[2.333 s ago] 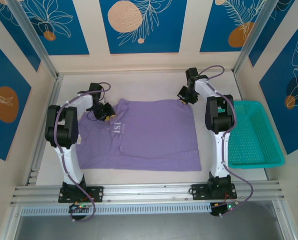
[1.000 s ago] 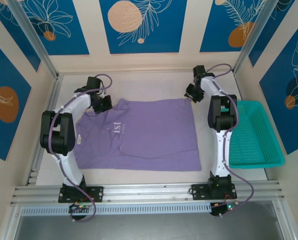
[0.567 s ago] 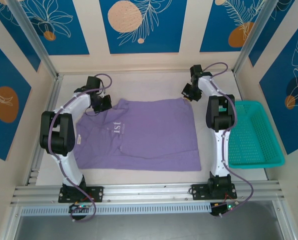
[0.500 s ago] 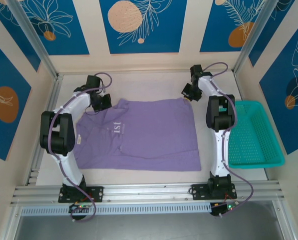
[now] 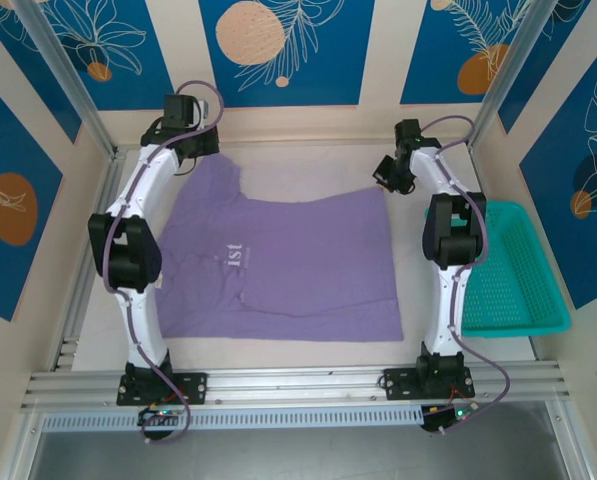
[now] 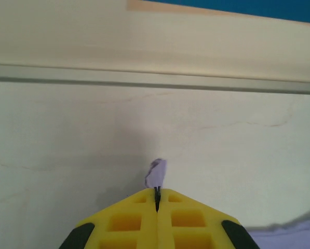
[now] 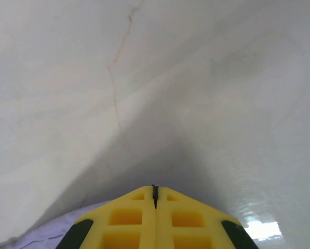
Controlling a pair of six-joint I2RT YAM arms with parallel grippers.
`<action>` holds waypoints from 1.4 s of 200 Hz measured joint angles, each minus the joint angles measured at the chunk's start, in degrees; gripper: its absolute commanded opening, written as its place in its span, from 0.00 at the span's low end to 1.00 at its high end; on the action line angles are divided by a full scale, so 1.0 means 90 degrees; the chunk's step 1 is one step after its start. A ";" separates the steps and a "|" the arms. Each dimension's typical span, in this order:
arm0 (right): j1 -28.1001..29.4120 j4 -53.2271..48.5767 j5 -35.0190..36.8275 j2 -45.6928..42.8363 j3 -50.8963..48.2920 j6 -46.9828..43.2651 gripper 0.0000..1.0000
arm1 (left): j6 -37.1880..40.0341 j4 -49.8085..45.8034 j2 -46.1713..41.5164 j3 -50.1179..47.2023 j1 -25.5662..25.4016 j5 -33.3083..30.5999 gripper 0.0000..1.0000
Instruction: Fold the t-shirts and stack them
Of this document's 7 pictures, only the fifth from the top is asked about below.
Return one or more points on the grey metal shelf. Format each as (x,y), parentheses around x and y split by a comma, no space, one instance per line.
(298,457)

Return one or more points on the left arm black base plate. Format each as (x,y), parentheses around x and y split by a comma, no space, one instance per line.
(193,387)

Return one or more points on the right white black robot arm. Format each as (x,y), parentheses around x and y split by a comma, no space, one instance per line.
(453,235)

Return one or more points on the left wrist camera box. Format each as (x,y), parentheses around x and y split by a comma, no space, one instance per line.
(203,109)

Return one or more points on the blue panel with peach circle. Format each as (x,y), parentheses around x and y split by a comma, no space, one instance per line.
(288,50)

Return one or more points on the purple printed t-shirt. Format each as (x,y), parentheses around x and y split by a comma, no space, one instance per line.
(303,260)

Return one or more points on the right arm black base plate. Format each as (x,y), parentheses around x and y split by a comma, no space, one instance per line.
(400,382)

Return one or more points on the aluminium mounting rail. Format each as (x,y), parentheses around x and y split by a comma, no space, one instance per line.
(298,382)

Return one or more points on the aluminium frame post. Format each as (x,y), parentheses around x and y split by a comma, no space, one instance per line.
(508,75)
(63,75)

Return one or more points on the blue floral wall panel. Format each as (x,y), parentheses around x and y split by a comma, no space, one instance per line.
(448,55)
(578,200)
(128,55)
(13,200)

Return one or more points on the teal plastic mesh basket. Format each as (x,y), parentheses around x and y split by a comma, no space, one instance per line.
(518,280)

